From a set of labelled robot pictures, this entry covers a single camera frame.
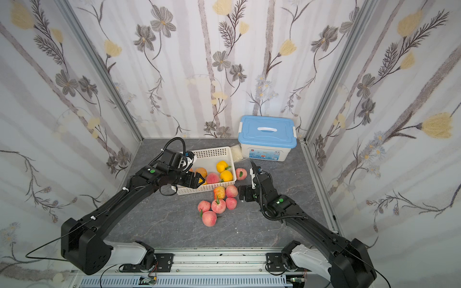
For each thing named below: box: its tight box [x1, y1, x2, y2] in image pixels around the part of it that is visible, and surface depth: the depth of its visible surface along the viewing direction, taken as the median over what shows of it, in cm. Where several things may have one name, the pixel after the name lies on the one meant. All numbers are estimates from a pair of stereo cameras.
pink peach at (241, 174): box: [235, 168, 248, 181], surface depth 100 cm
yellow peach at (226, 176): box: [219, 169, 234, 182], surface depth 98 cm
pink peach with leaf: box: [211, 193, 227, 214], surface depth 87 cm
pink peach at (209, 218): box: [201, 210, 218, 227], surface depth 83 cm
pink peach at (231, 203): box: [225, 197, 238, 210], surface depth 88 cm
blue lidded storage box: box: [237, 115, 298, 162], surface depth 104 cm
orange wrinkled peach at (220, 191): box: [213, 186, 226, 200], surface depth 92 cm
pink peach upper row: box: [225, 184, 239, 198], surface depth 92 cm
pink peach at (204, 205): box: [197, 200, 211, 213], surface depth 88 cm
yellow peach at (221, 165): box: [216, 160, 229, 174], surface depth 103 cm
